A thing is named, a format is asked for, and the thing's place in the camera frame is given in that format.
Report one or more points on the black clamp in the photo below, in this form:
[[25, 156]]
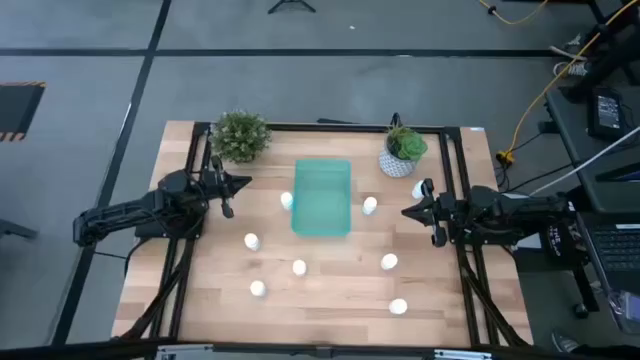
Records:
[[396, 119]]

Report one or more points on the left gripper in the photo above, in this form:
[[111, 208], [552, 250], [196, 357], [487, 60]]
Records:
[[211, 185]]

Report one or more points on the black bag with white print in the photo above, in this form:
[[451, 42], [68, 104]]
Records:
[[556, 240]]

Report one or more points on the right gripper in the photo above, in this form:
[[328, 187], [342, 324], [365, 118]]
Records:
[[446, 209]]

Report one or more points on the clear plastic container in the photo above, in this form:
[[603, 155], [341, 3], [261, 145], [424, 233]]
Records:
[[627, 310]]

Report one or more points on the succulent in patterned white pot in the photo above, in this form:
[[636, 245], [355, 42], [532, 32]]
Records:
[[400, 155]]

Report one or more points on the black desk leg with caster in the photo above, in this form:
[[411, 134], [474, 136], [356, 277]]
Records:
[[582, 310]]

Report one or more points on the black laptop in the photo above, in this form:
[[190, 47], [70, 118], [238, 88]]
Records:
[[615, 245]]

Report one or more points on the dark chair base leg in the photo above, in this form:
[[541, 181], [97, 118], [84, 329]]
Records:
[[15, 230]]

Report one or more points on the bushy green potted plant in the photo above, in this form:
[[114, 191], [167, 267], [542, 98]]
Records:
[[240, 136]]

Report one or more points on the black mat with hazard stripes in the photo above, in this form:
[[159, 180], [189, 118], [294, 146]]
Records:
[[17, 107]]

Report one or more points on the black desk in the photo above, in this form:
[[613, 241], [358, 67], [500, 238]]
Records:
[[570, 130]]

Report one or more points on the silver metal bracket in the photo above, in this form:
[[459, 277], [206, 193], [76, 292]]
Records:
[[462, 355], [185, 352]]

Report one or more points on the black power adapter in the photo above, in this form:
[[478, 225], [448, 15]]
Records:
[[606, 112]]

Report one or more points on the person's shoe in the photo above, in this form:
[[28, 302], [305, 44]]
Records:
[[571, 68], [565, 52], [566, 342]]

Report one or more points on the black aluminium table frame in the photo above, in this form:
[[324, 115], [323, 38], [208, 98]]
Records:
[[325, 128]]

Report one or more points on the teal translucent plastic basket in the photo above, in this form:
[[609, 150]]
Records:
[[322, 200]]

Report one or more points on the black desk foot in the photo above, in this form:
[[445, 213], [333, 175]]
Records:
[[575, 93]]

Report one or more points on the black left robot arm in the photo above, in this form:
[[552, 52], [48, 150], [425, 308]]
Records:
[[120, 215]]

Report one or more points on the black tripod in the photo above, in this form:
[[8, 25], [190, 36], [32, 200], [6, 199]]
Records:
[[292, 1]]

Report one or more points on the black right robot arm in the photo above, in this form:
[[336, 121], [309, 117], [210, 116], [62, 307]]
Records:
[[520, 205]]

